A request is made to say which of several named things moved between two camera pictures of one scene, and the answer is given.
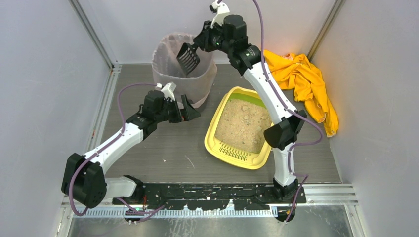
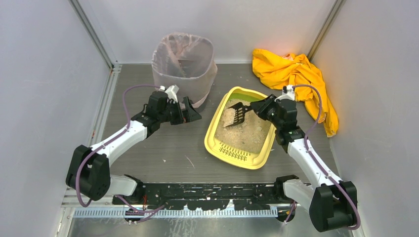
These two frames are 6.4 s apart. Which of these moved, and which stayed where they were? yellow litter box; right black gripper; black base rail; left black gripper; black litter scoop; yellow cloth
Moved: right black gripper; black litter scoop
Stayed: left black gripper; black base rail; yellow cloth; yellow litter box
